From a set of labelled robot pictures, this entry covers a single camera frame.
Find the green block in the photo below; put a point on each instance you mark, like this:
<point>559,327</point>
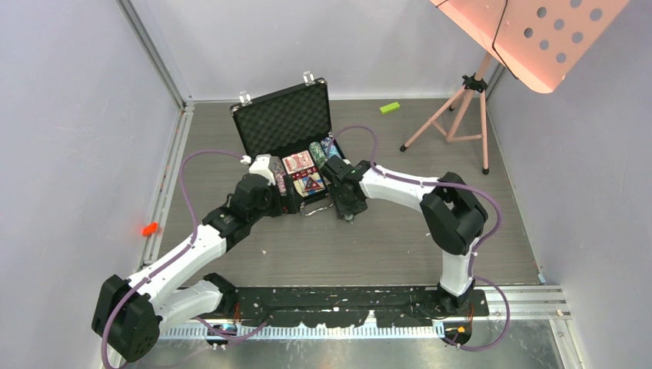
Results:
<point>394,106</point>

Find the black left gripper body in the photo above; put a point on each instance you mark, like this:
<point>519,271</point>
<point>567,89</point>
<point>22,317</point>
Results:
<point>274,204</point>

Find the orange clip on rail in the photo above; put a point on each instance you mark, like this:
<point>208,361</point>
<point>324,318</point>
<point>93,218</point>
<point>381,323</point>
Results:
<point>149,229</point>

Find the blue chip row in case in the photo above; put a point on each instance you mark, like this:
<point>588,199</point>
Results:
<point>330,148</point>

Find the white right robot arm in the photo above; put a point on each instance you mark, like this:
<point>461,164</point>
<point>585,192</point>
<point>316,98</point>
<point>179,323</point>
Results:
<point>452,213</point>

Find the pink tripod stand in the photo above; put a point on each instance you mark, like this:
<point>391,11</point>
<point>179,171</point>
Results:
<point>472,86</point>

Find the card deck in case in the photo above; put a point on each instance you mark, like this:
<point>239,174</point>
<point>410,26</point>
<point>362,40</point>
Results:
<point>309,185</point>

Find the purple white chip roll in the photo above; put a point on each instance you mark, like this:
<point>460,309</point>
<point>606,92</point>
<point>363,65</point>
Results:
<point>279,172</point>

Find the red playing card box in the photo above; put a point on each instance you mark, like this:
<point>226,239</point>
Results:
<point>297,162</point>

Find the black poker set case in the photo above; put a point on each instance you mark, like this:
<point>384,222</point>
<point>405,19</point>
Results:
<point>283,123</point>

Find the green chip row in case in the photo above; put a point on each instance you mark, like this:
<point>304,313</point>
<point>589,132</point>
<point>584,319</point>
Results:
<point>318,154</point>

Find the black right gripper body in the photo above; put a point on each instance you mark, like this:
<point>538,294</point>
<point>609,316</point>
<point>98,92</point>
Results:
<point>343,204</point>

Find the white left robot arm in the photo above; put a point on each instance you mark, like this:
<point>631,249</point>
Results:
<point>132,312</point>

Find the pink perforated panel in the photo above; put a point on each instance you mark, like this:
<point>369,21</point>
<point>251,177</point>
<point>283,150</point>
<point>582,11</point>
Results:
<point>538,41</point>

